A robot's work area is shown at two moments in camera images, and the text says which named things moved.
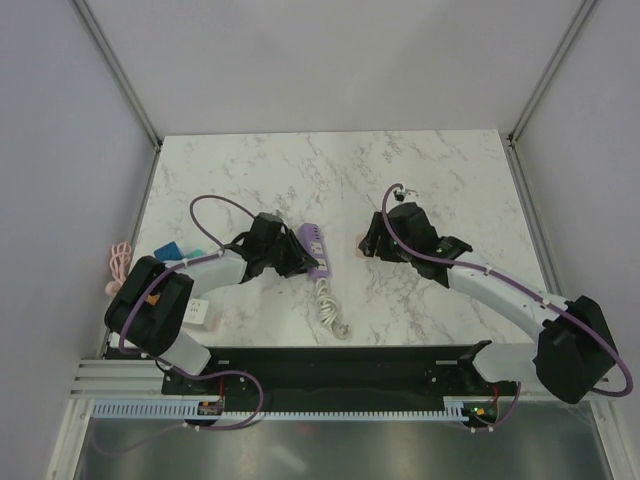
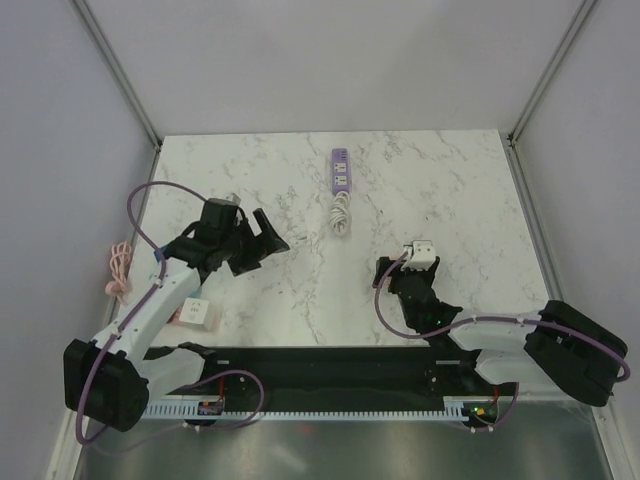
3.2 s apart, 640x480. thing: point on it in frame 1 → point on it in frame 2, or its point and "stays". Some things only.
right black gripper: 377,227 → 395,272
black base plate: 328,379 stays
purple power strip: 311,236 → 340,170
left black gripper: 293,266 → 267,242
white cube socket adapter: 199,311 stays
